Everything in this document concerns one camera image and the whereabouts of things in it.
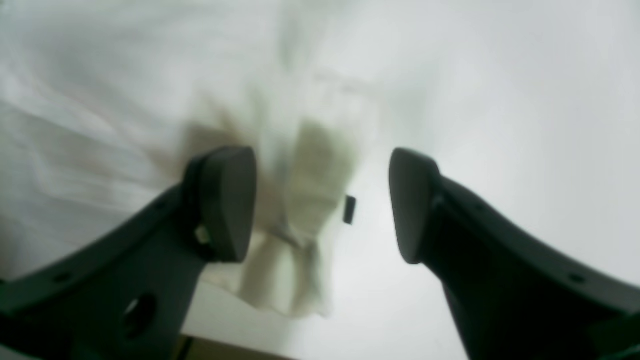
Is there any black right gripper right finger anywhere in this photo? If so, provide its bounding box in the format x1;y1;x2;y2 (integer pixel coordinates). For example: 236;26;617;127
388;148;640;360

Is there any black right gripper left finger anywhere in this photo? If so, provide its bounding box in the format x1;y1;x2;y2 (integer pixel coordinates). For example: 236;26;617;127
0;146;258;360

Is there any small black tag on table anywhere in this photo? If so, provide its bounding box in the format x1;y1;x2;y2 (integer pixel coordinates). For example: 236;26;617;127
342;194;357;225

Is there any white printed T-shirt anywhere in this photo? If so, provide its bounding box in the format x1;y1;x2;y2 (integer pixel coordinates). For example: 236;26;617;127
1;0;381;318

